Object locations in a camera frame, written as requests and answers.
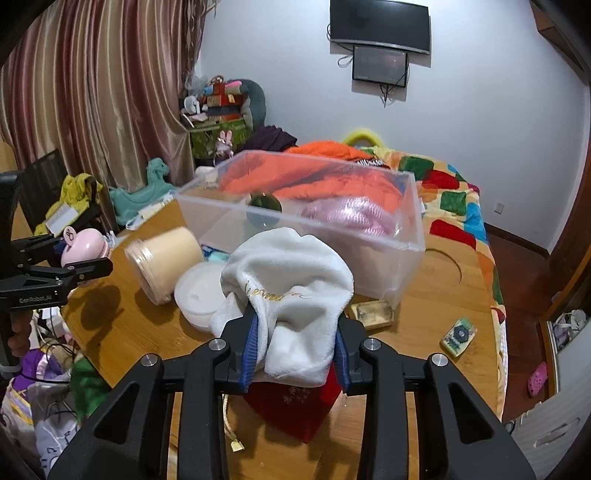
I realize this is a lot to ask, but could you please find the white towel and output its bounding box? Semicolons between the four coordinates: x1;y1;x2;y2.
210;227;355;388

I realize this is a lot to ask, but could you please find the yellow cloth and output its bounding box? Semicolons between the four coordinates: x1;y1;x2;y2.
34;174;105;235

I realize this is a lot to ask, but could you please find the dark purple cloth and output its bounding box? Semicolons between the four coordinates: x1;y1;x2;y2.
250;124;299;152

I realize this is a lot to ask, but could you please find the green storage box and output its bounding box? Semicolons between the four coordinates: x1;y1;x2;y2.
189;119;253;160

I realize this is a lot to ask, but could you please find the teal rocking horse toy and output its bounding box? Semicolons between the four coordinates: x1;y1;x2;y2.
110;158;177;220

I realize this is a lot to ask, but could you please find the small wall monitor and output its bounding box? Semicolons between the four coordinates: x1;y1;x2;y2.
352;45;410;88

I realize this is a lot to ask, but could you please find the orange puffer jacket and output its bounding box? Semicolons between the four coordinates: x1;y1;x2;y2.
218;141;400;217

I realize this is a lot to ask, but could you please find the colourful patchwork blanket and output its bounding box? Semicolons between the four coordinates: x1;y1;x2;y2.
358;145;507;324

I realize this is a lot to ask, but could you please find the white round container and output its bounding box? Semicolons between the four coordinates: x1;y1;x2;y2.
174;262;242;334

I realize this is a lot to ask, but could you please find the person's left hand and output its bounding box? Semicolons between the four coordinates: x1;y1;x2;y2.
10;318;33;361

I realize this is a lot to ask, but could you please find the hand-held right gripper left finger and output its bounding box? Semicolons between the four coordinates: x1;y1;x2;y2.
48;305;259;480

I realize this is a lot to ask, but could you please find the pink round container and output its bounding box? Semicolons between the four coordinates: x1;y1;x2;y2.
61;228;110;269

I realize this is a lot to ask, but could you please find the patchwork fabric bag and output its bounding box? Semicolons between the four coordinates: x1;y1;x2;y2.
201;79;245;121

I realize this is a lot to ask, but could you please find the small green packet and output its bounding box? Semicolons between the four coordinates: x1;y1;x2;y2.
440;318;479;356

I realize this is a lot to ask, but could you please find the wooden desk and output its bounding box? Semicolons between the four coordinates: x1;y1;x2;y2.
60;198;506;480

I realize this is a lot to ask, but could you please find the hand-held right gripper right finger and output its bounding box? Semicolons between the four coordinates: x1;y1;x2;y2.
335;318;536;480

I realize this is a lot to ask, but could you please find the black chair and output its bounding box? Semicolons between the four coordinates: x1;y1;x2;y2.
17;148;114;234

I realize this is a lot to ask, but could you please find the pink ribbed cloth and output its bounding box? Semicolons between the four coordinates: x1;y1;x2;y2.
300;196;403;239

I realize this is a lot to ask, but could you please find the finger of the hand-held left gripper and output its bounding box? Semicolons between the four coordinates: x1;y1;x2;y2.
13;232;64;269
23;257;114;289

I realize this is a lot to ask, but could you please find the beige lidded jar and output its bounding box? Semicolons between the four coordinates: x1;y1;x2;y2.
124;226;204;306

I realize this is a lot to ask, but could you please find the yellow cushion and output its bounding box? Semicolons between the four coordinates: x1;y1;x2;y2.
342;130;385;147

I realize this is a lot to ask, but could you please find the black wall television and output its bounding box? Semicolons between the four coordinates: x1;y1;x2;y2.
329;0;431;55

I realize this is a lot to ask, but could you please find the green ball ornament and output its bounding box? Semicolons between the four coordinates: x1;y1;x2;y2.
247;193;282;228

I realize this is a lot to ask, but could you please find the red velvet pouch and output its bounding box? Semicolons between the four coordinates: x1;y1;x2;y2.
242;362;343;444

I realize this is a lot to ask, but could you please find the pink slipper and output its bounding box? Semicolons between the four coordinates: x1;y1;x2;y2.
527;362;549;398

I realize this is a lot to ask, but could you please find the striped brown curtain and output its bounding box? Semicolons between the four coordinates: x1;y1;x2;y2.
0;0;205;185

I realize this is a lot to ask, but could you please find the clear plastic storage box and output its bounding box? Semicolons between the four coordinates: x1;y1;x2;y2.
174;150;426;310

